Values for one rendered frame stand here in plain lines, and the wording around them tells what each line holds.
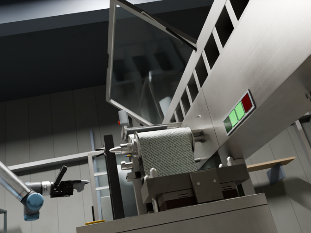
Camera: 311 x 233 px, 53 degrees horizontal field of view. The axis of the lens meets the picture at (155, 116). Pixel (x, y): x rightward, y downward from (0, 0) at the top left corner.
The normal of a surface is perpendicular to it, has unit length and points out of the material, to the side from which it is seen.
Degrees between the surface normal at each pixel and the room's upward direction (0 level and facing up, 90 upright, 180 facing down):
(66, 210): 90
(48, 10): 90
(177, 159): 90
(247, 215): 90
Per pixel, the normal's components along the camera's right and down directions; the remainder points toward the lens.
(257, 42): -0.97, 0.11
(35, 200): 0.43, -0.45
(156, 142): 0.16, -0.44
